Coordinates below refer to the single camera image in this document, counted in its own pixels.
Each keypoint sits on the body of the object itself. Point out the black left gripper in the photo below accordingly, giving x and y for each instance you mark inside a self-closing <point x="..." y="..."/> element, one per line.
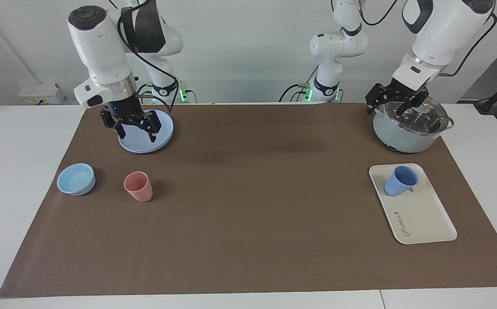
<point x="405" y="91"/>

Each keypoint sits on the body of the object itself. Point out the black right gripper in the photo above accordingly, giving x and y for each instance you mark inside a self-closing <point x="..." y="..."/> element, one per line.
<point x="126" y="112"/>

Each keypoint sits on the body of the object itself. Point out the pink plastic cup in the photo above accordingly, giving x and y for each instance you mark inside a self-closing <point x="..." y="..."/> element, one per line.
<point x="139" y="189"/>

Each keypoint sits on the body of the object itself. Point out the blue plastic cup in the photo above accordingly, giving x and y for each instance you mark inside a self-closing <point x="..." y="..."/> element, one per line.
<point x="396" y="184"/>

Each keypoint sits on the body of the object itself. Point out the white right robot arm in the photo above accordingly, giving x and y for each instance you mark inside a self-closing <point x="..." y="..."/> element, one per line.
<point x="100" y="47"/>

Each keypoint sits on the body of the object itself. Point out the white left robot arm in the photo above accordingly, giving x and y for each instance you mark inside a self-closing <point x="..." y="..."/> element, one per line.
<point x="443" y="30"/>

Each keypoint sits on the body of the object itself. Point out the cream tray with bear print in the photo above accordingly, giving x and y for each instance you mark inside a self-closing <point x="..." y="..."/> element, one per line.
<point x="420" y="219"/>

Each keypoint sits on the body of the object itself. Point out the blue plastic plate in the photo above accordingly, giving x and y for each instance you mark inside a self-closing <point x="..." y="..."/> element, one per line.
<point x="139" y="139"/>
<point x="161" y="149"/>

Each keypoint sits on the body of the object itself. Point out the glass pot lid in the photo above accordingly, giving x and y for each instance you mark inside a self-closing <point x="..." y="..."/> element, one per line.
<point x="420" y="122"/>

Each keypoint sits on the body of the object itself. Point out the pale green cooking pot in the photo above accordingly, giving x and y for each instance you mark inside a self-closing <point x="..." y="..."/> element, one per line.
<point x="396" y="139"/>

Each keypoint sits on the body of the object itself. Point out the light blue bowl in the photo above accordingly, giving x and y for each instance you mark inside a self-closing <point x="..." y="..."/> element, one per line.
<point x="76" y="179"/>

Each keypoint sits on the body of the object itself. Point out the brown table mat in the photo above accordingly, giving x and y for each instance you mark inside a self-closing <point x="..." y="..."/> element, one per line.
<point x="253" y="206"/>

